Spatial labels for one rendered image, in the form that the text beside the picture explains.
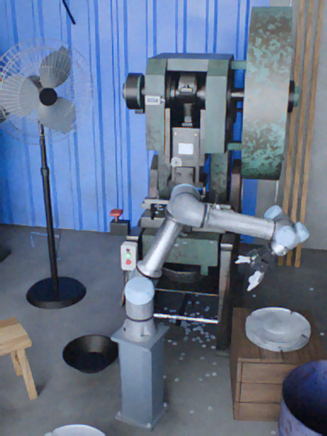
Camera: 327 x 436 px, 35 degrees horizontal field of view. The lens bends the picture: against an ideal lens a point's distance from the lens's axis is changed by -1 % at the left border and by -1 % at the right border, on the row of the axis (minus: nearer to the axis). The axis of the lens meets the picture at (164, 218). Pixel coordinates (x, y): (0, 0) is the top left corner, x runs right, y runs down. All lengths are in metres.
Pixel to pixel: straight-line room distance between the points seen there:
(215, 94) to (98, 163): 1.75
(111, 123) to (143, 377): 2.22
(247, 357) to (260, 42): 1.33
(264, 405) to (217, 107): 1.38
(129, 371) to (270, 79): 1.36
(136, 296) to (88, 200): 2.20
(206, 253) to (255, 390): 0.72
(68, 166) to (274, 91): 2.32
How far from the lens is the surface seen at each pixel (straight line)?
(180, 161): 2.62
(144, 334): 2.18
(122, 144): 3.94
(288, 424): 1.91
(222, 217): 1.96
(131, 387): 2.33
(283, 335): 2.38
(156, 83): 2.53
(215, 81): 2.49
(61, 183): 4.23
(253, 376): 2.34
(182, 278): 2.81
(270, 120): 2.22
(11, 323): 2.60
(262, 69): 2.22
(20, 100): 2.87
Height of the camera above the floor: 1.73
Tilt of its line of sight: 22 degrees down
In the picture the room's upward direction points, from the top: straight up
